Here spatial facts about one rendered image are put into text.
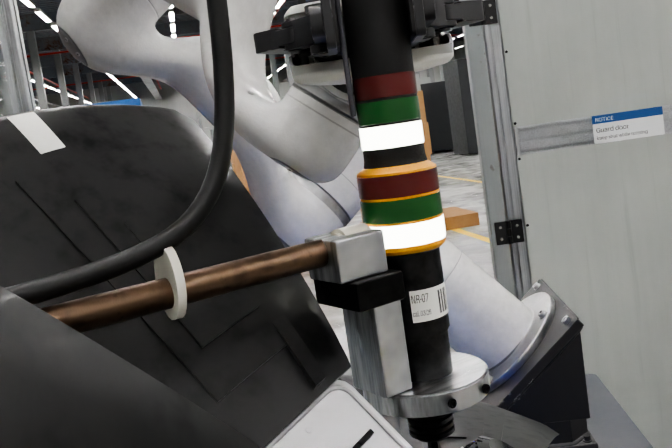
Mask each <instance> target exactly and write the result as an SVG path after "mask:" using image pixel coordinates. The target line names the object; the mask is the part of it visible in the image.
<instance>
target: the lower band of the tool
mask: <svg viewBox="0 0 672 448"><path fill-rule="evenodd" d="M435 167H436V164H435V163H433V162H431V161H430V160H426V161H423V162H418V163H413V164H407V165H401V166H394V167H386V168H377V169H362V170H361V171H360V172H359V173H358V174H357V178H374V177H384V176H392V175H400V174H406V173H412V172H418V171H423V170H428V169H431V168H435ZM438 191H440V189H437V190H435V191H432V192H428V193H423V194H418V195H413V196H407V197H400V198H392V199H382V200H361V199H360V201H361V202H367V203H373V202H387V201H396V200H404V199H410V198H416V197H421V196H426V195H430V194H433V193H436V192H438ZM442 215H443V212H442V213H441V214H439V215H437V216H433V217H430V218H426V219H421V220H416V221H410V222H403V223H394V224H380V225H372V224H366V225H368V226H369V227H389V226H399V225H407V224H413V223H419V222H424V221H428V220H432V219H435V218H438V217H440V216H442ZM445 241H446V236H445V237H444V238H443V239H441V240H438V241H435V242H432V243H428V244H423V245H418V246H412V247H405V248H394V249H385V251H386V256H397V255H407V254H414V253H420V252H424V251H429V250H432V249H435V248H438V247H440V246H441V245H443V243H444V242H445Z"/></svg>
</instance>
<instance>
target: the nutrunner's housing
mask: <svg viewBox="0 0 672 448"><path fill-rule="evenodd" d="M386 258H387V265H388V269H393V270H400V271H402V273H403V280H404V287H405V295H406V297H405V298H404V299H402V300H400V302H401V309H402V316H403V323H404V331H405V338H406V345H407V352H408V359H409V367H410V374H411V381H412V382H414V383H418V382H429V381H434V380H438V379H441V378H444V377H446V376H448V375H449V374H451V373H452V371H453V365H452V358H451V350H450V343H449V335H448V328H449V326H450V322H449V314H448V311H449V310H448V303H447V295H446V288H445V280H444V277H443V269H442V262H441V254H440V247H438V248H435V249H432V250H429V251H424V252H420V253H414V254H407V255H397V256H386ZM407 421H408V428H409V435H410V436H411V437H412V438H414V439H417V440H419V441H421V442H438V441H442V440H444V439H446V438H447V437H448V436H450V435H451V434H452V433H453V432H454V431H455V424H454V418H453V413H449V414H445V415H440V416H433V417H423V418H407Z"/></svg>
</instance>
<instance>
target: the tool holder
mask: <svg viewBox="0 0 672 448"><path fill-rule="evenodd" d="M319 239H322V241H323V243H324V244H325V246H326V248H327V251H328V257H329V258H328V264H327V265H326V266H325V267H322V268H318V269H314V270H311V271H309V274H310V278H311V279H314V285H315V292H316V298H317V302H318V303H319V304H323V305H328V306H333V307H337V308H342V309H343V316H344V323H345V330H346V337H347V343H348V350H349V357H350V364H351V371H352V378H353V384H354V387H356V388H359V389H362V390H363V396H364V399H365V400H366V401H367V402H368V403H369V404H370V405H371V406H372V407H373V408H374V409H375V410H376V411H377V412H378V413H380V414H383V415H388V416H393V417H401V418H423V417H433V416H440V415H445V414H449V413H454V412H457V411H460V410H463V409H466V408H468V407H471V406H473V405H474V404H476V403H478V402H479V401H481V400H482V399H483V398H484V397H485V396H486V395H487V394H488V393H489V391H490V387H491V386H490V378H489V370H488V366H487V364H486V363H485V362H484V361H483V360H481V359H480V358H478V357H476V356H473V355H469V354H465V353H459V352H451V358H452V365H453V371H452V373H451V374H449V375H448V376H446V377H444V378H441V379H438V380H434V381H429V382H418V383H414V382H412V381H411V374H410V367H409V359H408V352H407V345H406V338H405V331H404V323H403V316H402V309H401V302H400V300H402V299H404V298H405V297H406V295H405V287H404V280H403V273H402V271H400V270H393V269H388V265H387V258H386V251H385V244H384V236H383V231H382V230H380V229H370V230H366V231H362V232H358V233H354V234H350V235H341V236H333V235H332V234H331V232H329V233H325V234H321V235H316V236H312V237H308V238H306V239H305V243H306V242H311V241H315V240H319Z"/></svg>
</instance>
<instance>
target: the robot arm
mask: <svg viewBox="0 0 672 448"><path fill-rule="evenodd" d="M277 1H278V0H227V4H228V13H229V22H230V31H231V42H232V54H233V69H234V92H235V119H234V138H233V151H234V152H235V154H236V156H237V158H238V160H239V162H240V164H241V166H242V169H243V171H244V174H245V177H246V180H247V184H248V187H249V191H250V195H251V196H252V198H253V199H254V201H255V202H256V204H257V205H258V207H259V208H260V210H261V211H262V213H263V214H264V216H265V217H266V219H267V220H268V222H269V223H270V225H271V226H272V228H273V229H274V231H275V233H276V234H277V236H278V237H279V239H280V240H281V242H282V244H283V245H284V247H285V248H286V247H290V246H294V245H298V244H302V243H305V239H306V238H308V237H312V236H316V235H321V234H325V233H329V232H332V231H333V230H335V229H339V228H343V227H346V226H347V225H348V223H349V222H350V221H351V220H352V219H353V217H354V216H355V215H356V214H357V212H358V211H359V210H360V209H361V206H360V199H359V192H358V185H357V174H358V173H359V172H360V171H361V170H362V169H364V157H363V151H362V147H361V140H360V133H359V126H358V119H357V112H356V117H351V115H350V109H349V102H348V95H347V88H346V81H345V74H344V67H343V60H342V53H341V44H340V37H339V30H338V23H337V16H336V9H335V2H334V0H320V1H315V2H309V3H304V4H299V5H295V6H292V7H290V8H289V9H288V10H287V12H286V13H285V15H284V22H283V23H282V24H281V26H282V29H278V28H275V29H271V30H270V28H271V24H272V20H273V16H274V13H275V9H276V5H277ZM172 5H173V6H174V7H176V8H178V9H180V10H182V11H183V12H185V13H187V14H189V15H190V16H192V17H194V18H195V19H197V20H199V21H200V36H193V37H181V38H170V37H166V36H163V35H162V34H160V33H159V32H158V31H157V30H156V28H155V24H156V22H157V20H158V19H159V18H160V17H161V16H162V15H163V14H164V13H165V12H166V11H167V10H168V9H169V8H170V7H171V6H172ZM405 5H406V12H407V20H408V27H409V35H410V42H411V50H412V57H413V65H414V71H415V72H418V71H422V70H425V69H429V68H432V67H435V66H439V65H442V64H445V63H447V62H449V61H450V60H451V59H452V57H453V56H454V47H453V38H452V36H451V34H450V33H446V34H445V33H444V32H449V31H452V29H455V28H459V27H462V26H466V25H470V24H473V23H477V22H480V21H483V20H484V11H483V3H482V0H466V1H458V2H455V3H454V0H405ZM56 24H57V30H58V34H59V36H60V39H61V41H62V44H63V45H64V46H65V47H66V49H67V50H68V51H69V52H70V53H71V55H72V56H73V57H74V58H75V59H77V60H78V61H79V62H80V63H82V64H83V65H85V66H87V67H89V68H91V69H93V70H95V71H98V72H102V73H107V74H115V75H126V76H136V77H144V78H150V79H154V80H158V81H161V82H163V83H165V84H167V85H169V86H171V87H172V88H174V89H175V90H176V91H178V92H179V93H180V94H181V95H182V96H184V97H185V98H186V99H187V100H188V101H189V102H190V103H191V104H192V105H193V106H194V107H195V108H196V109H197V110H198V111H199V112H200V113H201V114H202V115H203V116H204V117H205V118H206V119H207V120H208V121H209V122H210V123H211V124H212V125H213V126H214V81H213V63H212V51H211V39H210V29H209V20H208V11H207V3H206V0H62V1H61V3H60V5H59V8H58V11H57V16H56ZM266 54H291V56H290V57H289V65H290V70H291V74H292V78H293V80H294V82H293V85H291V87H290V89H289V91H288V92H287V94H286V95H285V97H284V98H283V99H282V100H281V99H280V97H279V95H278V93H277V91H276V90H275V88H274V87H273V85H272V84H271V83H270V81H269V80H268V79H267V77H266V70H265V59H266ZM294 85H295V86H294ZM297 87H298V88H297ZM299 88H300V89H299ZM302 90H303V91H302ZM287 169H288V170H287ZM440 254H441V262H442V269H443V277H444V280H445V288H446V295H447V303H448V310H449V311H448V314H449V322H450V326H449V328H448V335H449V343H450V347H451V348H452V349H453V350H454V351H456V352H459V353H465V354H469V355H473V356H476V357H478V358H480V359H481V360H483V361H484V362H485V363H486V364H487V366H488V370H489V378H490V386H491V387H490V391H489V392H491V391H493V390H494V389H496V388H498V387H499V386H500V385H502V384H503V383H504V382H505V381H507V380H508V379H509V378H510V377H511V376H512V375H513V374H514V373H515V372H516V371H517V370H518V369H519V368H520V367H521V366H522V365H523V364H524V363H525V362H526V360H527V359H528V358H529V357H530V356H531V354H532V353H533V352H534V350H535V349H536V348H537V346H538V345H539V343H540V342H541V340H542V339H543V337H544V335H545V334H546V332H547V330H548V328H549V326H550V324H551V322H552V319H553V316H554V313H555V301H554V299H553V298H552V297H551V296H550V295H549V294H547V293H546V292H539V293H535V294H533V295H531V296H529V297H527V298H525V299H524V300H522V301H519V300H518V299H517V298H516V297H515V296H514V295H512V294H511V293H510V292H509V291H508V290H506V289H505V288H504V287H503V286H502V285H500V284H499V283H498V282H497V281H496V280H495V279H493V278H492V277H491V276H490V275H489V274H487V273H486V272H485V271H484V270H483V269H482V268H480V267H479V266H478V265H477V264H476V263H474V262H473V261H472V260H471V259H470V258H468V257H467V256H466V255H465V254H464V253H463V252H461V251H460V250H459V249H458V248H457V247H456V246H454V245H453V244H452V243H451V242H450V241H449V240H447V239H446V241H445V242H444V243H443V245H441V246H440Z"/></svg>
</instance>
